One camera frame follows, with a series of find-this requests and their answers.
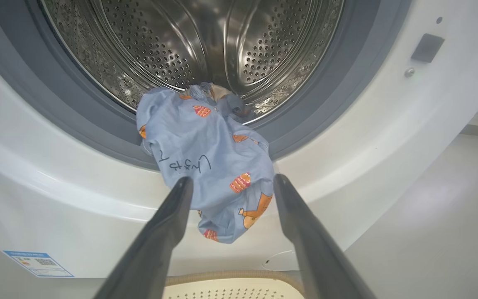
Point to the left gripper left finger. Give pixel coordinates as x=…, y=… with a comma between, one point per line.
x=156, y=249

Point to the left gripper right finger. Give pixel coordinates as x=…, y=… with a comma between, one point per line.
x=309, y=249

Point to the blue cartoon print garment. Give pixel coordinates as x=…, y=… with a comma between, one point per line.
x=206, y=158

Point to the blue garment with cream lining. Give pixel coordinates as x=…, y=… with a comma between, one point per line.
x=220, y=92

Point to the white front-load washing machine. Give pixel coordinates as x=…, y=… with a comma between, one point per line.
x=35, y=187

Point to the cream basket with brown rim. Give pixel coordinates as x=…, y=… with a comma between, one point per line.
x=230, y=288

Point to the blue energy label sticker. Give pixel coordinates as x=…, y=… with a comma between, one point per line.
x=40, y=263

